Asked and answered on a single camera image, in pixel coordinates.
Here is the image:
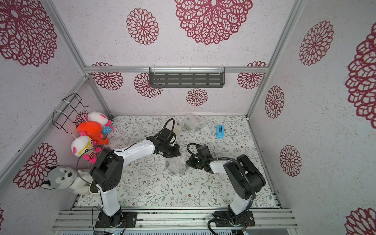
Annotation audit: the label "blue tape dispenser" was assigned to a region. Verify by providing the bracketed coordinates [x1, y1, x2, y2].
[216, 125, 224, 139]

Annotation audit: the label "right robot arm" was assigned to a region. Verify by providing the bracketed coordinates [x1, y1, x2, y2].
[186, 143, 266, 235]

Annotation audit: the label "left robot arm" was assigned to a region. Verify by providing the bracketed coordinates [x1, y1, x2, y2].
[90, 118, 181, 218]

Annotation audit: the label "floral table mat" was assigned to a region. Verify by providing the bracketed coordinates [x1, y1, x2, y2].
[108, 116, 280, 208]

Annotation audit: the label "white pink plush toy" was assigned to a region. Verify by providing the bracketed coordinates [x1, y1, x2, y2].
[85, 111, 114, 135]

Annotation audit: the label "red orange plush toy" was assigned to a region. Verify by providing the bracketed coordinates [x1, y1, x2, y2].
[77, 121, 109, 145]

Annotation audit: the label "white plush doll yellow glasses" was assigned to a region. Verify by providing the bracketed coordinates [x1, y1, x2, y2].
[71, 135, 102, 164]

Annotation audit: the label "cream rectangular bin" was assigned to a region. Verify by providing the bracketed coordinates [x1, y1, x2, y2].
[89, 182, 99, 194]

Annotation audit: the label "grey husky plush toy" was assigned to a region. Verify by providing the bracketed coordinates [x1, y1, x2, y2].
[40, 166, 93, 195]

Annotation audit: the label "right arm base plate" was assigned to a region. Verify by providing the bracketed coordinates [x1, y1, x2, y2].
[213, 210, 256, 227]

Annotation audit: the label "grey metal wall shelf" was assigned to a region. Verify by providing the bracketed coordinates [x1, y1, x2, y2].
[149, 67, 226, 88]

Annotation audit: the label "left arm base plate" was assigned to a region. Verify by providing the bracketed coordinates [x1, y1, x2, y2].
[95, 210, 138, 228]

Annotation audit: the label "black wire wall basket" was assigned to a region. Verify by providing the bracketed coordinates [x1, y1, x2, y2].
[52, 93, 89, 134]

